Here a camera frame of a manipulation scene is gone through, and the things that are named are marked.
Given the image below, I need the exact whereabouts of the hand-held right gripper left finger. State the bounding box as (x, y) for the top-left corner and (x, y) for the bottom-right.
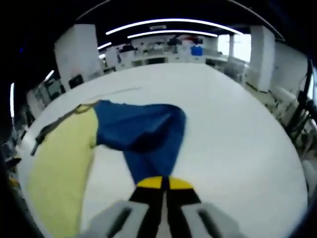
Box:
(84, 176), (164, 238)

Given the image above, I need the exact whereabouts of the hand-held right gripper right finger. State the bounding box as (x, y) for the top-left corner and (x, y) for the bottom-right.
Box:
(165, 176), (248, 238)

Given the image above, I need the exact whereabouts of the blue and grey garment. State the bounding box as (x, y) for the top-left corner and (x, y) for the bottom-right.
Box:
(30, 99), (187, 186)

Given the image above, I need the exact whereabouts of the yellow cloth template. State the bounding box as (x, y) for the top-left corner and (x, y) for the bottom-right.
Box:
(26, 106), (99, 238)

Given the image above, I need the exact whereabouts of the black box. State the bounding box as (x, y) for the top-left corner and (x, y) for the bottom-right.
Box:
(68, 74), (83, 89)

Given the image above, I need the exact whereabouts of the white shelving unit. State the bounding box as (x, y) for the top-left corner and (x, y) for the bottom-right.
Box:
(130, 53), (207, 68)

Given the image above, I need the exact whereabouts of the black stand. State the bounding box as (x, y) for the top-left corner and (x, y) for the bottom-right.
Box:
(294, 59), (317, 151)

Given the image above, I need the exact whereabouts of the narrow white pillar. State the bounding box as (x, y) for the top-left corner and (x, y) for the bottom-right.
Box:
(250, 24), (276, 91)

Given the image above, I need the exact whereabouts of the wide white pillar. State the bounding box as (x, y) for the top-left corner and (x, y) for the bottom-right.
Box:
(54, 23), (104, 86)

